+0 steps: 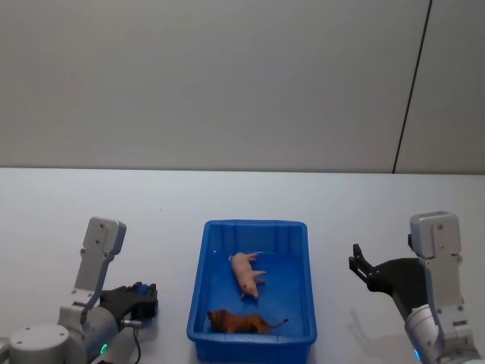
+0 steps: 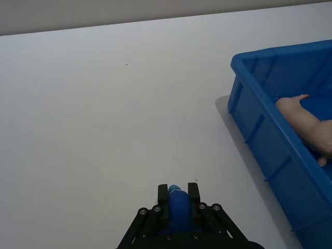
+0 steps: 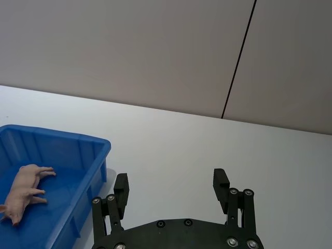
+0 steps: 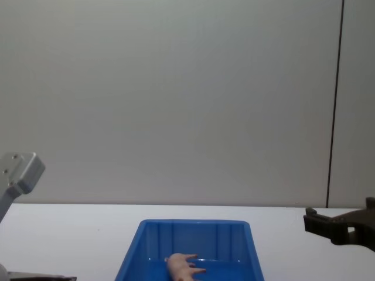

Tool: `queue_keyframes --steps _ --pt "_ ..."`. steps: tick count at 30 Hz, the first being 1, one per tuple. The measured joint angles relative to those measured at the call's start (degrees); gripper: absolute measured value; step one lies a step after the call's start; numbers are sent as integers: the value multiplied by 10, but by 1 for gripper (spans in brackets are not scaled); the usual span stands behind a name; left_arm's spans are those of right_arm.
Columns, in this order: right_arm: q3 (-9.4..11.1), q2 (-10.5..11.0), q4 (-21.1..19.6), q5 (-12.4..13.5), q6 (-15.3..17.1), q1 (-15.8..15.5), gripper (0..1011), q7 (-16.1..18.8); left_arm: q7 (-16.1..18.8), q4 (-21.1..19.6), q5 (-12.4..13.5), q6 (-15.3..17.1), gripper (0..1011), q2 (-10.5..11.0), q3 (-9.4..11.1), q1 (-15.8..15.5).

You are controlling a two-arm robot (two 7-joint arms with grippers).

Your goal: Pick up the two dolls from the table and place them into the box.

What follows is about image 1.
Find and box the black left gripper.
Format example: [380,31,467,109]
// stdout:
[99,282,159,320]

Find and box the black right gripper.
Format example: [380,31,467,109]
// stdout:
[348,243,432,315]

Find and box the blue plastic bin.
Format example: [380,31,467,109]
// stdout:
[186,218,318,362]

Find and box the brown toy lion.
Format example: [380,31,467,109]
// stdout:
[206,308,290,336]

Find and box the pink toy pig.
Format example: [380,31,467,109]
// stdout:
[228,252,268,301]

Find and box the thin dark gripper cable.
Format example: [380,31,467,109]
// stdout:
[120,319,143,364]

